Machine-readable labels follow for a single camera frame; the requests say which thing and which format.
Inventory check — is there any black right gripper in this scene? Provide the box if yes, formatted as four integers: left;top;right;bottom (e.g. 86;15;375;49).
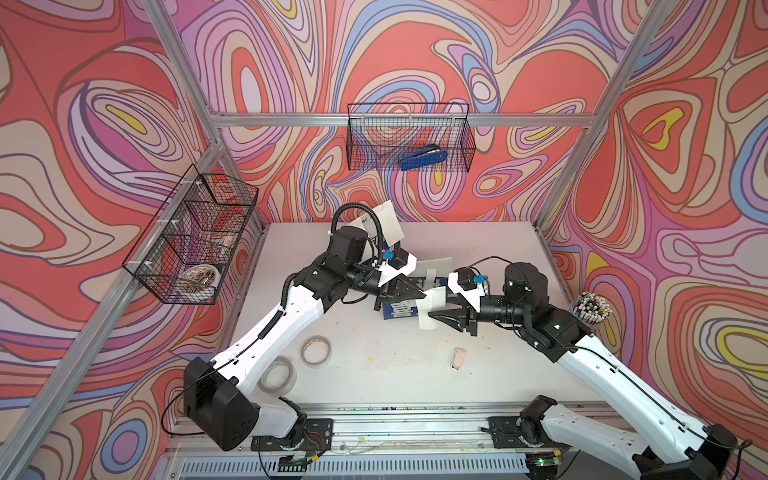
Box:
428;286;529;337

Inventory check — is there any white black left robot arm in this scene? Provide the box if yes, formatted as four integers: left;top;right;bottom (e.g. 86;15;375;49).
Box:
177;202;426;451

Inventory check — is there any pink white mini stapler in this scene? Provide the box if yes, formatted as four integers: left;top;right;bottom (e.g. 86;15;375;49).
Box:
451;348;466;371

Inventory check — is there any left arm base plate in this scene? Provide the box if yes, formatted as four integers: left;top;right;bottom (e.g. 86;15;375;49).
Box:
250;418;334;452

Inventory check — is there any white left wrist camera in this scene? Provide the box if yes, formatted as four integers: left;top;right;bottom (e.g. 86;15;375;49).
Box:
377;247;417;287

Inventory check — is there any blue white paper bag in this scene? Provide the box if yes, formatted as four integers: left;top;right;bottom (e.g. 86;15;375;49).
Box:
380;256;454;322

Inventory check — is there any beige tape roll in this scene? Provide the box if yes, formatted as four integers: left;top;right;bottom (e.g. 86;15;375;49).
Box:
300;336;332;368

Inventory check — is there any black wire basket left wall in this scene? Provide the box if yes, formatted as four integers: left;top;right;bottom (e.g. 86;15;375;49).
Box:
122;166;259;305

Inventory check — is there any blue white bag with handles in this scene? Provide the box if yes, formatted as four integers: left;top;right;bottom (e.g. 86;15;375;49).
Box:
350;200;405;247

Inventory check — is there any metallic cup of pencils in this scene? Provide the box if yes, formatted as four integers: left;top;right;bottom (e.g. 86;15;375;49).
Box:
570;292;614;328

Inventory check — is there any blue stapler in basket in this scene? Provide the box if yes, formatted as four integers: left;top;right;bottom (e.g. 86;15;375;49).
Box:
399;144;448;171

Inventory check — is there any clear tape roll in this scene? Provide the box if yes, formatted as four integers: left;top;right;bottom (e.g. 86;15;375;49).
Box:
258;356;297;397

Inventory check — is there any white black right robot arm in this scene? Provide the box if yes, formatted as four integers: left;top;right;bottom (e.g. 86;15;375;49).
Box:
429;262;751;479

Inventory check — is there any black wire basket back wall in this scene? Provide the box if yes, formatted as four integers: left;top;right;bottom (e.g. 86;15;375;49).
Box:
346;100;476;173

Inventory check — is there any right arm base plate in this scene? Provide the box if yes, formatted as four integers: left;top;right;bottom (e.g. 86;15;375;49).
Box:
480;416;571;452

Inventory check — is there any black wire basket wall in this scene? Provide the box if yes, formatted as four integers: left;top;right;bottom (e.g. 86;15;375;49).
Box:
346;100;476;173
122;166;259;305

